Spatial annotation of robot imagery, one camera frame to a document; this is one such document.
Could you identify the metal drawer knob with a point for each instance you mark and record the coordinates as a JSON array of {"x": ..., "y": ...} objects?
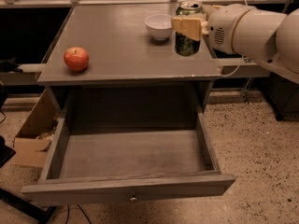
[{"x": 133, "y": 199}]

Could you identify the open grey top drawer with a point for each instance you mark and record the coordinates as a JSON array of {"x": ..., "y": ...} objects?
[{"x": 112, "y": 166}]

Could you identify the cardboard box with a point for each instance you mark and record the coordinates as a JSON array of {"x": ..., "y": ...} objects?
[{"x": 35, "y": 135}]

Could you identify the dark cabinet at right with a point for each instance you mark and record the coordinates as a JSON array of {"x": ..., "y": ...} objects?
[{"x": 283, "y": 95}]

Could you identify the white bowl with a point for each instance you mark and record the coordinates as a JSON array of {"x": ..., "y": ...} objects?
[{"x": 159, "y": 26}]

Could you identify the grey cabinet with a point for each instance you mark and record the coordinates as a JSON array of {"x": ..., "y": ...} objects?
[{"x": 132, "y": 81}]

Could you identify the red apple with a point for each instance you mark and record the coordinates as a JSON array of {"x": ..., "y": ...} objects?
[{"x": 76, "y": 58}]

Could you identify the metal diagonal rod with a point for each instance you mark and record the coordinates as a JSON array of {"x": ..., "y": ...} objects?
[{"x": 245, "y": 90}]

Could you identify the black stand base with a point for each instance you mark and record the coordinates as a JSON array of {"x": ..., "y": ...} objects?
[{"x": 40, "y": 215}]

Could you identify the green soda can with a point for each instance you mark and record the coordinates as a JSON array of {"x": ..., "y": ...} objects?
[{"x": 185, "y": 46}]

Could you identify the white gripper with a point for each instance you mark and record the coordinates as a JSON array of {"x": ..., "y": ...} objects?
[{"x": 220, "y": 28}]

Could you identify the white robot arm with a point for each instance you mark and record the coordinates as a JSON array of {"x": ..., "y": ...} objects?
[{"x": 270, "y": 39}]

